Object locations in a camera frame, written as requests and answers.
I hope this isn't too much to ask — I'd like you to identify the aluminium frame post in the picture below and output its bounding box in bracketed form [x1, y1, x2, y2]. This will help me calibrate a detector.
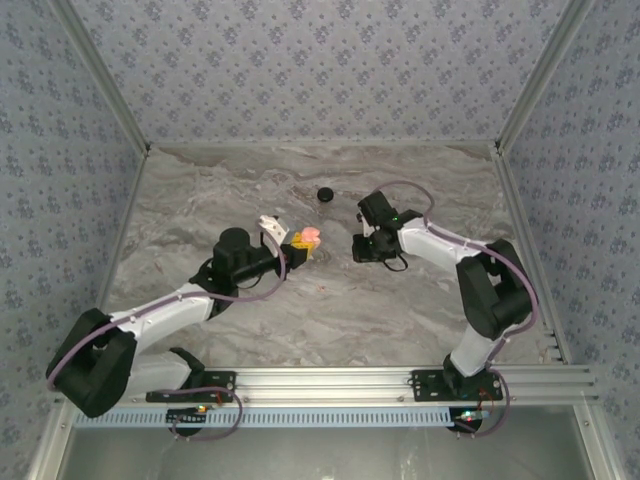
[493, 0, 597, 154]
[49, 0, 152, 154]

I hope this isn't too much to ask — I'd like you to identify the black bracket with circuit board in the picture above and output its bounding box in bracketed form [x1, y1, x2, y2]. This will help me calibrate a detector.
[449, 407, 485, 435]
[166, 406, 209, 442]

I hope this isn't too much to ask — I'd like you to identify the aluminium table side rail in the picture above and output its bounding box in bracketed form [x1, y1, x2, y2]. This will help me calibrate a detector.
[492, 142, 572, 365]
[94, 144, 152, 314]

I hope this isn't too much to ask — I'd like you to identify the short aluminium frame leg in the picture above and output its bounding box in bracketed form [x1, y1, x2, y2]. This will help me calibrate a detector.
[572, 403, 626, 480]
[27, 403, 76, 480]

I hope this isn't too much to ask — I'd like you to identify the aluminium frame beam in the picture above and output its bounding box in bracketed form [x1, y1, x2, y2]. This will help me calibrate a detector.
[54, 366, 600, 405]

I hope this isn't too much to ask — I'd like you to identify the grey metal panel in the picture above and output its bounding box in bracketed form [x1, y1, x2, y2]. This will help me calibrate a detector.
[64, 427, 591, 480]

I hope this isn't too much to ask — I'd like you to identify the pale blue slotted cable duct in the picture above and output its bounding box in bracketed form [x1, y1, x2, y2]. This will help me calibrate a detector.
[73, 405, 464, 429]

